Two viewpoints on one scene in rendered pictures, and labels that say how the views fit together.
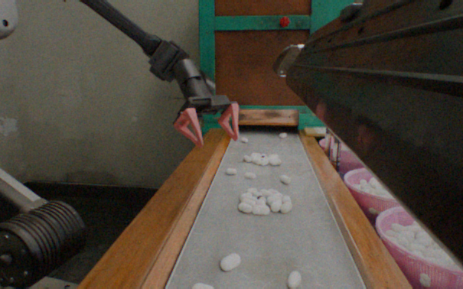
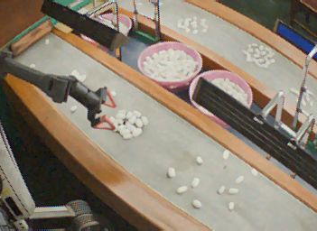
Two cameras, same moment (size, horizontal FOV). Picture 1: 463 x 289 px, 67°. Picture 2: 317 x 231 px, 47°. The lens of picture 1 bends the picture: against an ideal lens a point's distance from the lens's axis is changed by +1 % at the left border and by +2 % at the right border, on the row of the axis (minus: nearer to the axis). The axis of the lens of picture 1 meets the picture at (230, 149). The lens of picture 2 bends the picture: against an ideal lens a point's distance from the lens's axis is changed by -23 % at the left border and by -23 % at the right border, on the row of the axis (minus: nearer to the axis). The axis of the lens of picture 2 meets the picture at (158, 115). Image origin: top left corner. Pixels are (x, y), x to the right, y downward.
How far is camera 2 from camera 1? 1.17 m
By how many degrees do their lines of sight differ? 52
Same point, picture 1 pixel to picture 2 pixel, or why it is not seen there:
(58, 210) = (80, 206)
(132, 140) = not seen: outside the picture
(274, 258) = (179, 156)
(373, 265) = (216, 133)
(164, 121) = not seen: outside the picture
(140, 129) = not seen: outside the picture
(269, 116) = (34, 35)
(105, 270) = (145, 210)
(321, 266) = (197, 145)
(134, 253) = (140, 198)
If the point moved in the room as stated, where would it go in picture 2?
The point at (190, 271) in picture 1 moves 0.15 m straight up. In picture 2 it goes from (161, 187) to (159, 161)
